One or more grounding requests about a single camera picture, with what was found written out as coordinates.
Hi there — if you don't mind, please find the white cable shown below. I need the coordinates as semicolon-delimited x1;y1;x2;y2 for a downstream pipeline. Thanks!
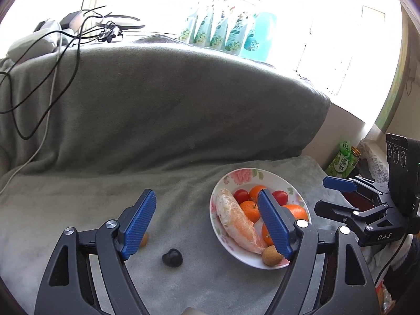
0;44;63;194

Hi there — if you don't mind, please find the brown capped bottle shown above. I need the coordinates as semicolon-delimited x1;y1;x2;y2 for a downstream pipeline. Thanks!
349;146;361;171

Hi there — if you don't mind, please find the white lace cloth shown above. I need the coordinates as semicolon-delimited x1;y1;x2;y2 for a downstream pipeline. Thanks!
358;141;391;184

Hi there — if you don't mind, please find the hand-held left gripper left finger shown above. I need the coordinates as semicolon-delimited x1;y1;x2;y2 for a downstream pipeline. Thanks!
34;188;157;315

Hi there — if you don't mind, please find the dark grey blanket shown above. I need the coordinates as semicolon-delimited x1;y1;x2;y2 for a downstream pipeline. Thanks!
0;36;332;184

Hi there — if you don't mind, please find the plastic pomelo wedge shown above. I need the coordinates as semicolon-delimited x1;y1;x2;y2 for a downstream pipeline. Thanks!
216;188;268;255

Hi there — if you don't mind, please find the row of teal pouches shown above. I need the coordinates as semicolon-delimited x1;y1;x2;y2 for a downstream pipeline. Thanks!
253;11;278;61

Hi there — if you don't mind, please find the light brown walnut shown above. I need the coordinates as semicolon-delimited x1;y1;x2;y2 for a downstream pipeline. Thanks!
261;246;283;266

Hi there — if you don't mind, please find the light grey blanket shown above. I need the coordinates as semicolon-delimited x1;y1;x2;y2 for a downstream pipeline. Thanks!
0;156;388;315

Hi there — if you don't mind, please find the black power adapter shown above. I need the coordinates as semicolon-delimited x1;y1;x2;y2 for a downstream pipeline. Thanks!
61;10;86;30

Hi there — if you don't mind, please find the white window frame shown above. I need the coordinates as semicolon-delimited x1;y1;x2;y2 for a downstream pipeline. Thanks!
88;0;404;112

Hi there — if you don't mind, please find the person's right forearm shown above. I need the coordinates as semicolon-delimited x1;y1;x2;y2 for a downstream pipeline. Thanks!
384;243;420;302

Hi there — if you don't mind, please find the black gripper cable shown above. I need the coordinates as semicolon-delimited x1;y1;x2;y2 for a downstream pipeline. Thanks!
374;236;406;283

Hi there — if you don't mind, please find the dark wrinkled passion fruit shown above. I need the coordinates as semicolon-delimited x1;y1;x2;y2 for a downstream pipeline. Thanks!
162;249;183;266

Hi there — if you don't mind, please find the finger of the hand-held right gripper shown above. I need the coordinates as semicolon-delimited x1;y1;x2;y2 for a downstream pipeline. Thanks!
314;200;394;233
323;175;390;201

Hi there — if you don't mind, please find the green refill pouch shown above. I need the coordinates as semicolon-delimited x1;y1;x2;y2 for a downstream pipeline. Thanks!
179;2;201;45
210;0;231;51
193;5;214;47
225;8;250;56
239;13;260;58

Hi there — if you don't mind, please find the white floral plate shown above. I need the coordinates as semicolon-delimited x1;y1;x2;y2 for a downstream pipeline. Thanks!
209;168;311;269

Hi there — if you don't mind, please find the green picture panel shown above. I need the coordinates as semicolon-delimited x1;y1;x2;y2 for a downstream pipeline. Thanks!
374;36;412;133

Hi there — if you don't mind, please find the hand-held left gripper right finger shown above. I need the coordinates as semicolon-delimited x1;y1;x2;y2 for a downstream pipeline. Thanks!
258;188;378;315

